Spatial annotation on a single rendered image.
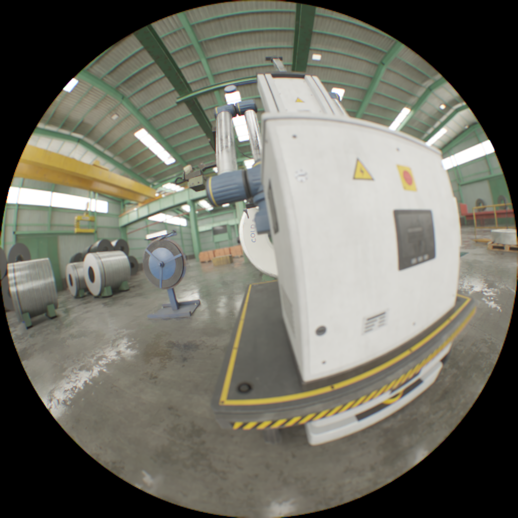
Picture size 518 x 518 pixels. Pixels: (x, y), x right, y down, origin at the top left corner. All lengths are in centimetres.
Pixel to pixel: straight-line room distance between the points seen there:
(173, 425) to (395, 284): 91
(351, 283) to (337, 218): 11
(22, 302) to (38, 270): 80
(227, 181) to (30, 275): 436
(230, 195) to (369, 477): 137
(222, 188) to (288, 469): 127
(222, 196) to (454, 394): 154
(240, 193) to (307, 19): 304
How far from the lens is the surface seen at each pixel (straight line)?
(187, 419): 85
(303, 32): 337
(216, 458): 73
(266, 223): 82
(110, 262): 539
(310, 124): 34
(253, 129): 150
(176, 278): 208
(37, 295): 451
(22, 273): 459
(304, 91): 116
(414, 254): 40
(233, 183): 94
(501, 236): 511
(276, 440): 59
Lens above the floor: 66
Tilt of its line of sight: 5 degrees down
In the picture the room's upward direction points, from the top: 9 degrees counter-clockwise
